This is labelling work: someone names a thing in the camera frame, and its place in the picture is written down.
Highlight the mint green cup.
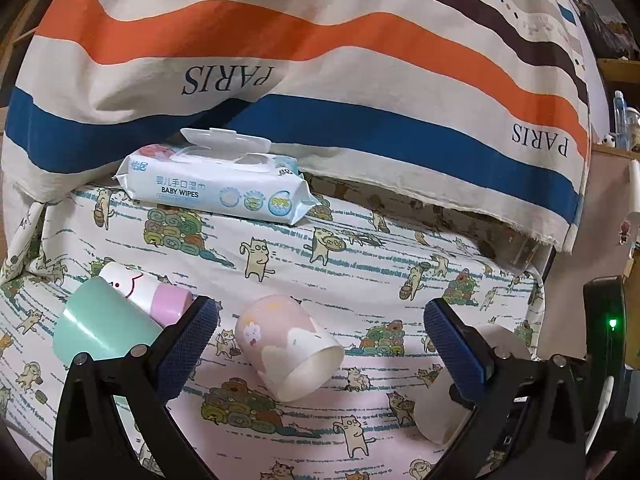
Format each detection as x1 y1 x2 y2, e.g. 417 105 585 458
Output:
53 279 166 367

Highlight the cat printed bedsheet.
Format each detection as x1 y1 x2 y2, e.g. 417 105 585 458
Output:
0 169 547 480

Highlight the baby wipes pack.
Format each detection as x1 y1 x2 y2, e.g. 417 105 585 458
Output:
113 127 322 226

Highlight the white bottle with pink cap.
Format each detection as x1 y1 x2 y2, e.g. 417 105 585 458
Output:
97 261 195 332

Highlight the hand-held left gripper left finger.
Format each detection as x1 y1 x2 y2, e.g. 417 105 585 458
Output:
52 295 221 480

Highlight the pink patterned paper cup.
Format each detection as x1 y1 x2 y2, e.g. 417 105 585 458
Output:
234 294 346 403

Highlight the wooden shelf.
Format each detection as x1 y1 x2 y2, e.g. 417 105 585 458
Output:
596 57 640 155

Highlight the white cable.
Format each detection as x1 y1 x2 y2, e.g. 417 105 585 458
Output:
584 376 615 455

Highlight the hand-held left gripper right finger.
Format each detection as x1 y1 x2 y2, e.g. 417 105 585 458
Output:
423 297 594 480

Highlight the striped blanket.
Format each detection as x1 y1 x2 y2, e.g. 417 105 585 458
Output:
0 0 594 257

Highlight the plain white paper cup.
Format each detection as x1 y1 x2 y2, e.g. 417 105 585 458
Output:
413 324 534 445

